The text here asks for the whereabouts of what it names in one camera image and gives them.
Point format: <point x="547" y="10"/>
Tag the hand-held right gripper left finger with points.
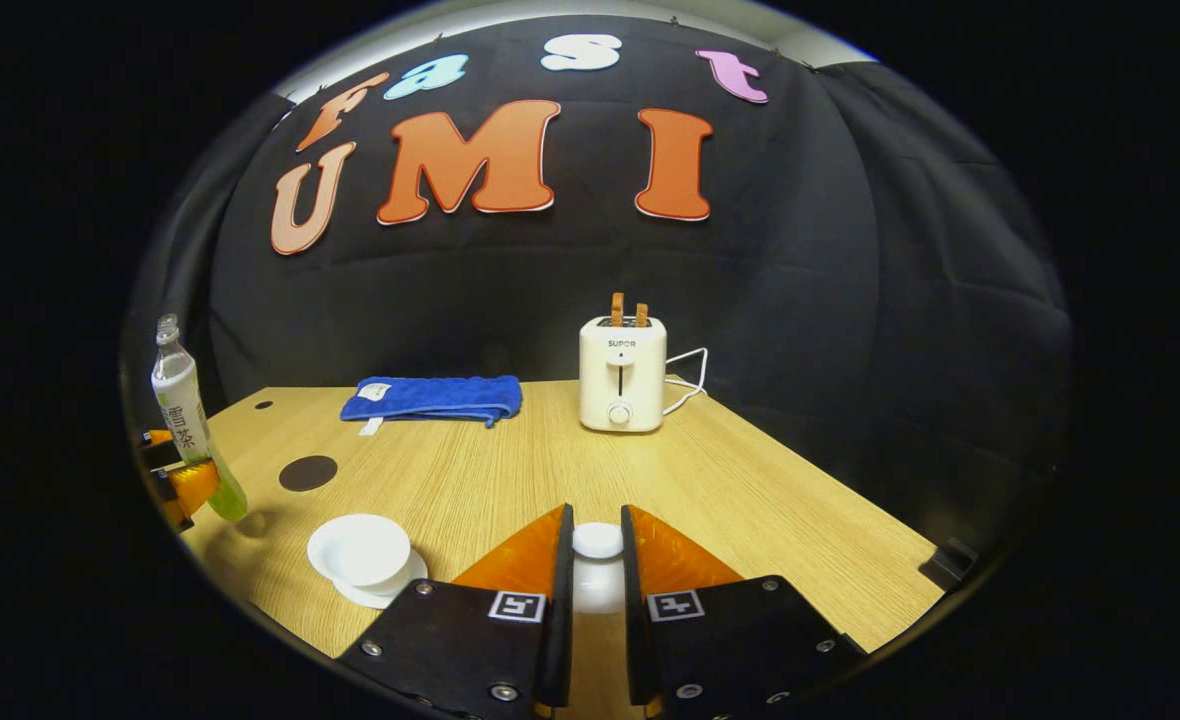
<point x="560" y="600"/>

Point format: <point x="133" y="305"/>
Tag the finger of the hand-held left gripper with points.
<point x="190" y="488"/>
<point x="162" y="452"/>

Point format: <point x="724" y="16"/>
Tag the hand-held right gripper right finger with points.
<point x="634" y="600"/>

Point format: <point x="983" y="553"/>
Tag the clear water bottle green label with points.
<point x="182" y="410"/>

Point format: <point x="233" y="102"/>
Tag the dark round coaster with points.
<point x="308" y="473"/>

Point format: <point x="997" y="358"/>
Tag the white teacup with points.
<point x="358" y="550"/>

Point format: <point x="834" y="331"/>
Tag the cream toaster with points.
<point x="622" y="375"/>

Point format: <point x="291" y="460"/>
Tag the blue folded towel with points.
<point x="435" y="398"/>

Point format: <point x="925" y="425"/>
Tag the small black table-edge object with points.
<point x="948" y="562"/>

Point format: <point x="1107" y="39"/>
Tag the black backdrop cloth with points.
<point x="850" y="300"/>

